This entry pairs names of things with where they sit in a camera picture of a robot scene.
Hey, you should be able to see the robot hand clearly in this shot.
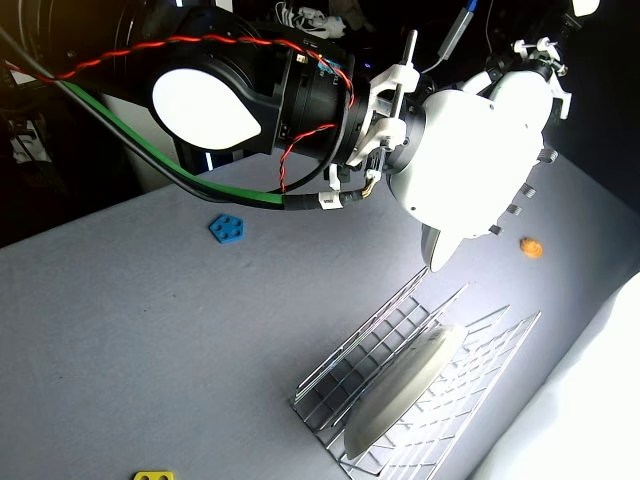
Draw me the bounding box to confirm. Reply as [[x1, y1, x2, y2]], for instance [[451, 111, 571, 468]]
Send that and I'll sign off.
[[386, 88, 560, 241], [459, 68, 555, 135]]

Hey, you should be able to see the grey adapter with white cable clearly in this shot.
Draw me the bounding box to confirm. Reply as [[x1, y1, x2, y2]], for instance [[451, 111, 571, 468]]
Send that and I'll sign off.
[[419, 0, 479, 76]]

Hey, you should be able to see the white plastic bracket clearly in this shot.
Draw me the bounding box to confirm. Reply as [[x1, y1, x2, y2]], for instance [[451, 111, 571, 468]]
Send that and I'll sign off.
[[9, 119, 51, 164]]

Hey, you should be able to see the wire dish rack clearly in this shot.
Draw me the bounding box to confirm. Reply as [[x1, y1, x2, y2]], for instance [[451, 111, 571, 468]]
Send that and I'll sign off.
[[288, 264, 543, 480]]

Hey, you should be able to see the blue pentagon block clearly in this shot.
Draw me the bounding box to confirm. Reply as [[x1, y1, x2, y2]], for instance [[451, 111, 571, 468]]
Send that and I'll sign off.
[[208, 213, 248, 246]]

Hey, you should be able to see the white plastic parts pile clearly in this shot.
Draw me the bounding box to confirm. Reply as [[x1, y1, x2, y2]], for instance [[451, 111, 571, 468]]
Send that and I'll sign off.
[[274, 2, 349, 41]]

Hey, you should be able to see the orange ridged cone toy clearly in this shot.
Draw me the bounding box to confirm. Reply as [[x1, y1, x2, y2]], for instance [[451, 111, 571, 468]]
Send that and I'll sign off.
[[518, 236, 545, 260]]

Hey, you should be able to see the grey table cloth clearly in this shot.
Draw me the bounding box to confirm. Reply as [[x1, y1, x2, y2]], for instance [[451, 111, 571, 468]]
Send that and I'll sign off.
[[0, 82, 640, 480]]

